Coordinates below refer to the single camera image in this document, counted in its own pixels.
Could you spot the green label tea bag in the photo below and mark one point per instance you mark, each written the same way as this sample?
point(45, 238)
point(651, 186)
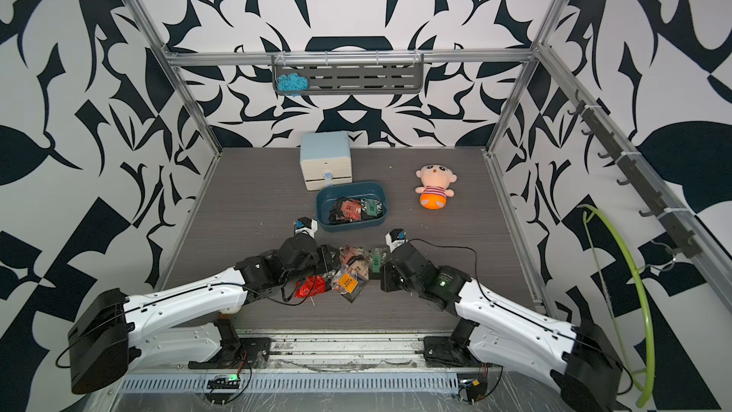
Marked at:
point(371, 208)

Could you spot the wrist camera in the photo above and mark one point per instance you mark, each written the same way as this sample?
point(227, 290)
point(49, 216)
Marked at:
point(306, 226)
point(395, 238)

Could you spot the blue white drawer box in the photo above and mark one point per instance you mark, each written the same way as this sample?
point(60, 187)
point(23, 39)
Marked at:
point(325, 160)

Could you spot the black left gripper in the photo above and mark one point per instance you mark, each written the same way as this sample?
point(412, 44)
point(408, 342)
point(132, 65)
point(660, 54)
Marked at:
point(325, 262)

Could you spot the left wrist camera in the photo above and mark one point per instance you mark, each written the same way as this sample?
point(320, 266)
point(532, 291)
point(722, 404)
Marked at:
point(306, 226)

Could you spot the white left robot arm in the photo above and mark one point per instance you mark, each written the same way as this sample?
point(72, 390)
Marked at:
point(118, 332)

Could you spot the beige label floral tea bag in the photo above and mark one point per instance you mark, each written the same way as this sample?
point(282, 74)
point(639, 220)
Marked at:
point(355, 261)

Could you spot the grey wall rack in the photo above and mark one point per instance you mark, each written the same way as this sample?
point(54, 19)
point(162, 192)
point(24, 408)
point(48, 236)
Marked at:
point(354, 73)

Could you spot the teal label tea bag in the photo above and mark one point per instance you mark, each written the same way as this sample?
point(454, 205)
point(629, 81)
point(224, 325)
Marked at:
point(376, 257)

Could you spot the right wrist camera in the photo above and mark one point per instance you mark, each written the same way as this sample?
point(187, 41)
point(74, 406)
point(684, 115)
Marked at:
point(395, 238)

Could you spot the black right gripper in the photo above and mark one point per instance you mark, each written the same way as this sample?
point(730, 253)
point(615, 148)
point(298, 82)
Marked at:
point(384, 284)

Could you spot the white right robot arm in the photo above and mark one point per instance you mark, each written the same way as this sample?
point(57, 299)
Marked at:
point(578, 361)

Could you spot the green led circuit board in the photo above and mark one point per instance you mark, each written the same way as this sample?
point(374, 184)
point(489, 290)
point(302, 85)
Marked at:
point(227, 382)

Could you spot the blue crocheted cloth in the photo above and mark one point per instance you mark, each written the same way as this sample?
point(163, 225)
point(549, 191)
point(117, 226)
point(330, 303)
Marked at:
point(292, 84)

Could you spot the black hook rail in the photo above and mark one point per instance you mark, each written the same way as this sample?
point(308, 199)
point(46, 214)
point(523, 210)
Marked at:
point(637, 172)

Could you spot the teal plastic storage box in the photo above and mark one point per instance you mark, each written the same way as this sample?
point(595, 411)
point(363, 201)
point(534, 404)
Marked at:
point(327, 198)

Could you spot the black right connector box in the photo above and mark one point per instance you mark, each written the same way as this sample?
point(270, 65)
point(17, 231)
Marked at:
point(472, 390)

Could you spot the perforated metal front rail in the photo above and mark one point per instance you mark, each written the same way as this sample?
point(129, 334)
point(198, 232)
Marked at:
point(380, 382)

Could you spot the pink label red tea bag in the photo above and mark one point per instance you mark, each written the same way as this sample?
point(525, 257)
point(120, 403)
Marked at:
point(347, 210)

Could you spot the pink plush doll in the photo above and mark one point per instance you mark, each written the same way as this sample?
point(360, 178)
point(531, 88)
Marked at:
point(434, 191)

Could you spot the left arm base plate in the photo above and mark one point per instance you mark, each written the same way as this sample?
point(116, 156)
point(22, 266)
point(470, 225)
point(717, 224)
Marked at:
point(232, 349)

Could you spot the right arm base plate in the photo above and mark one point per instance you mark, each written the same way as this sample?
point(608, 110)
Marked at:
point(452, 351)

